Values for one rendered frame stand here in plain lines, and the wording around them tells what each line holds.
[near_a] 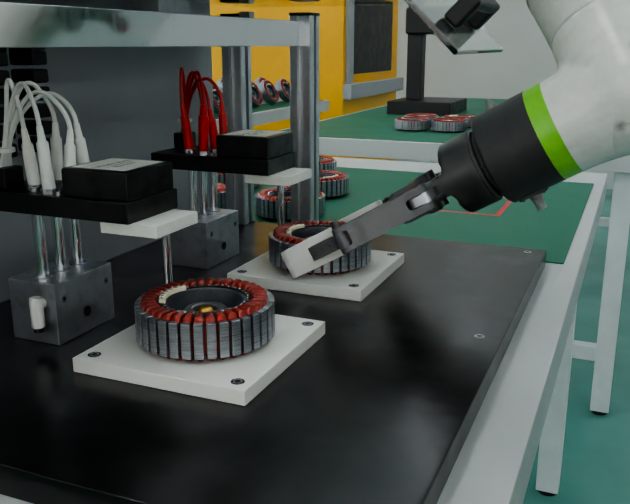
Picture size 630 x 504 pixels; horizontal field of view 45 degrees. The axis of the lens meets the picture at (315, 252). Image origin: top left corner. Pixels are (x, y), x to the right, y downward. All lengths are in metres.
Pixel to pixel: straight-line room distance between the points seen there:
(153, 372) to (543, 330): 0.38
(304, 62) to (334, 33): 3.27
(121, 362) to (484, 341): 0.30
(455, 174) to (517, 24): 5.17
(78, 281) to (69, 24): 0.21
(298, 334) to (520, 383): 0.19
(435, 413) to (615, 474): 1.55
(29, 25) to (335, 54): 3.72
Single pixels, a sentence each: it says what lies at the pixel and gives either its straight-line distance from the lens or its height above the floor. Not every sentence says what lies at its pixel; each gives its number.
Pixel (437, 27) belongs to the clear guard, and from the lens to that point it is 0.70.
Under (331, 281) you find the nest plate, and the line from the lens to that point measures 0.77.
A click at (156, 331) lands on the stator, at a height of 0.81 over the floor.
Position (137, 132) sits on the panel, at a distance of 0.96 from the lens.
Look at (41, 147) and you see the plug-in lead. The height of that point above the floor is 0.94.
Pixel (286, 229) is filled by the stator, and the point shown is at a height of 0.82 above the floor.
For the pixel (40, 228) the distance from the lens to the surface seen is 0.67.
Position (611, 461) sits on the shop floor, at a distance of 2.12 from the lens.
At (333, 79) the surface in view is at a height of 0.83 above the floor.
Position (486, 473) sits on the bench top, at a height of 0.75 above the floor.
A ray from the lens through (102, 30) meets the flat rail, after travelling 0.65.
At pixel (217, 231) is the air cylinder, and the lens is 0.87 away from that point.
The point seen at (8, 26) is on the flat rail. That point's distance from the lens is 0.58.
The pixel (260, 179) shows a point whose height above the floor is 0.88.
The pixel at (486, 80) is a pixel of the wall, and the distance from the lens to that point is 5.93.
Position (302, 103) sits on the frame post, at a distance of 1.01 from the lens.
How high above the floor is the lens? 1.01
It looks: 15 degrees down
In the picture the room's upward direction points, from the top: straight up
